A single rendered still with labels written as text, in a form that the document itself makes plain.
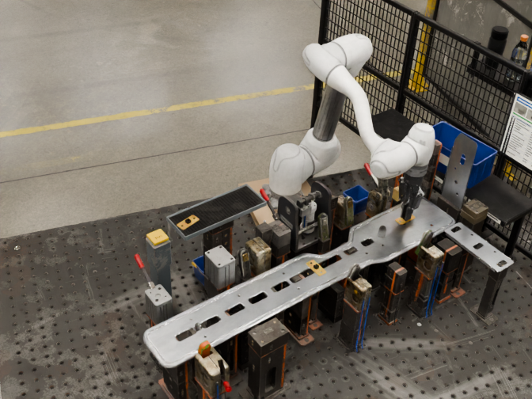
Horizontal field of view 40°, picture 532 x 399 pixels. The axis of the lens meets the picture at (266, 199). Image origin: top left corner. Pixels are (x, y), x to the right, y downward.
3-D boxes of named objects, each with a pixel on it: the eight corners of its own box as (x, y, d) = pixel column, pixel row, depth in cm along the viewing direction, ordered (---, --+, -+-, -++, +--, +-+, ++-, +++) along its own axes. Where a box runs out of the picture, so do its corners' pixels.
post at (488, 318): (488, 326, 302) (505, 276, 283) (468, 309, 308) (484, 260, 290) (499, 319, 305) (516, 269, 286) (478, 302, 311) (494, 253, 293)
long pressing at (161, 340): (170, 378, 241) (170, 374, 240) (137, 333, 255) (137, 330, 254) (459, 223, 306) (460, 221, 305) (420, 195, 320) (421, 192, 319)
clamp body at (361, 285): (351, 357, 287) (361, 296, 265) (330, 337, 294) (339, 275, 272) (368, 347, 291) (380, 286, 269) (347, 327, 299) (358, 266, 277)
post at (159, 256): (160, 330, 294) (153, 249, 266) (151, 317, 298) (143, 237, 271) (176, 321, 297) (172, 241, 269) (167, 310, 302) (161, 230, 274)
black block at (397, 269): (389, 331, 298) (400, 280, 279) (371, 314, 304) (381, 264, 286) (404, 323, 302) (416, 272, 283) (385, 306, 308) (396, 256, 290)
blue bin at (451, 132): (469, 189, 318) (475, 165, 309) (414, 157, 335) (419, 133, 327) (492, 175, 326) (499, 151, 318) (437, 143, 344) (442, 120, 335)
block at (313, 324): (313, 331, 296) (318, 280, 278) (293, 311, 304) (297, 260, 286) (323, 325, 299) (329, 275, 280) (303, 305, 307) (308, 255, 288)
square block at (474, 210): (458, 276, 323) (476, 214, 300) (446, 266, 328) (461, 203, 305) (471, 269, 327) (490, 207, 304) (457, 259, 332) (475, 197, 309)
